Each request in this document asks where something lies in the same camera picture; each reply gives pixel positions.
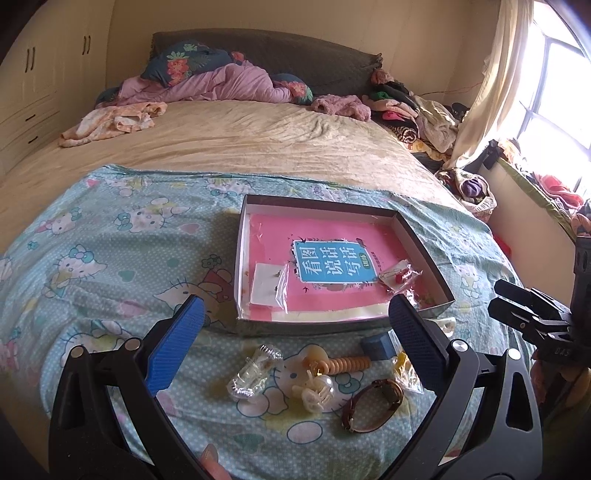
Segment pink book with blue label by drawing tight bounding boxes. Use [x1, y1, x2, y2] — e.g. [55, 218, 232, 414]
[247, 212, 419, 324]

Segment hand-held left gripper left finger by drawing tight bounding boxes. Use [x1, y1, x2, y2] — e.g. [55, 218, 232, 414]
[48, 294, 218, 480]

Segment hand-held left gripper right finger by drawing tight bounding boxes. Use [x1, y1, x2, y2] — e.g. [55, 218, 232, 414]
[388, 293, 543, 480]

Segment red cloth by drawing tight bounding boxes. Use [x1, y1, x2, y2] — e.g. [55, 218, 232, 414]
[540, 174, 583, 204]

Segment grey headboard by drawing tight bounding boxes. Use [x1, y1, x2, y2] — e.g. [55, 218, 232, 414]
[151, 31, 384, 97]

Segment bed with beige cover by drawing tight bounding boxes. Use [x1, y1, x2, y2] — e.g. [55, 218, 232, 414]
[0, 99, 462, 259]

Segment earring card in clear bag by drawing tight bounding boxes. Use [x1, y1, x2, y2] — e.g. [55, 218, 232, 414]
[252, 263, 289, 308]

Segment yellow ring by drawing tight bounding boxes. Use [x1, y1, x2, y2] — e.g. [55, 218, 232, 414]
[390, 351, 424, 395]

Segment cream wardrobe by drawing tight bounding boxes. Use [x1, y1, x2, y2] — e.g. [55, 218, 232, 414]
[0, 0, 114, 171]

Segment pink fuzzy garment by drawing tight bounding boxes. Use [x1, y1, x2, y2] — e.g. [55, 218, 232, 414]
[311, 93, 372, 121]

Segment clear hair clip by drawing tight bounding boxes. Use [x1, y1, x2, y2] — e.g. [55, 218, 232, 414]
[226, 344, 284, 402]

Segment small blue jewelry box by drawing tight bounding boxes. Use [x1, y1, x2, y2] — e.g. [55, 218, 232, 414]
[361, 335, 398, 361]

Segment peach pajamas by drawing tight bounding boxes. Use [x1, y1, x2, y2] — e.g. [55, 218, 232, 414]
[59, 102, 168, 148]

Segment red beads in clear bag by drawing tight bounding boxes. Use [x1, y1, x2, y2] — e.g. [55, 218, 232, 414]
[379, 261, 423, 294]

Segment window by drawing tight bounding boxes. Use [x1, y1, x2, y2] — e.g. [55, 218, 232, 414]
[508, 4, 591, 195]

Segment dark floral pillow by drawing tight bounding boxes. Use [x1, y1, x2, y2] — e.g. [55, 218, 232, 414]
[140, 41, 245, 88]
[272, 74, 315, 104]

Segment cartoon cat printed sheet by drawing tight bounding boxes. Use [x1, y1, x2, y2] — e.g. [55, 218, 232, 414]
[0, 164, 532, 480]

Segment pearl hair claw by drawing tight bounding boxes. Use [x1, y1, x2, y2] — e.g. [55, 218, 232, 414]
[291, 369, 335, 411]

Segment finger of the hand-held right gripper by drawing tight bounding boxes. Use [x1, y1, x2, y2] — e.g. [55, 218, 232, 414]
[488, 298, 573, 348]
[494, 279, 573, 324]

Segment pink quilt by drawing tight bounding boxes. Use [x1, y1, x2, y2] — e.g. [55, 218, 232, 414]
[115, 62, 296, 104]

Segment brown leather wristwatch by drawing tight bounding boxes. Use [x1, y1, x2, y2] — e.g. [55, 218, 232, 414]
[341, 378, 404, 435]

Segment cream curtain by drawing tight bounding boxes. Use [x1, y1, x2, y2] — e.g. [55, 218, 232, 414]
[445, 0, 548, 169]

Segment grey cardboard box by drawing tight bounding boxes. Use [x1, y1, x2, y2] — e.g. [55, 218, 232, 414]
[235, 194, 455, 335]

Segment patterned cloth bundle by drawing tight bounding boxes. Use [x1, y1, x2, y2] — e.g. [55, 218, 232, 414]
[436, 168, 497, 215]

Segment pile of clothes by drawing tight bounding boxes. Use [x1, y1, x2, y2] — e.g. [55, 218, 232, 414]
[362, 69, 472, 162]

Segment beige coil hair tie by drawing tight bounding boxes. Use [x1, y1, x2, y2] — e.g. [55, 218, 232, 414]
[302, 344, 372, 377]

